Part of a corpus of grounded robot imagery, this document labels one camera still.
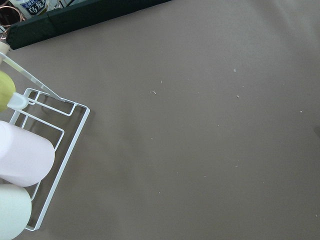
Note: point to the pale green plastic cup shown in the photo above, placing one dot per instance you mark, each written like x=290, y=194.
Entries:
x=15, y=210

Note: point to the white wire cup rack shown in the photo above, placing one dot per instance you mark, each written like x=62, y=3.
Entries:
x=58, y=125

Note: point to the yellow plastic cup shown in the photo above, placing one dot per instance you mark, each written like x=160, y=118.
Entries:
x=7, y=89

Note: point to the pink plastic cup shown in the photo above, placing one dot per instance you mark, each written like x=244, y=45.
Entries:
x=25, y=157

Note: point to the dark green box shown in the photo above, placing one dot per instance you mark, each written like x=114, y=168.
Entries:
x=71, y=18

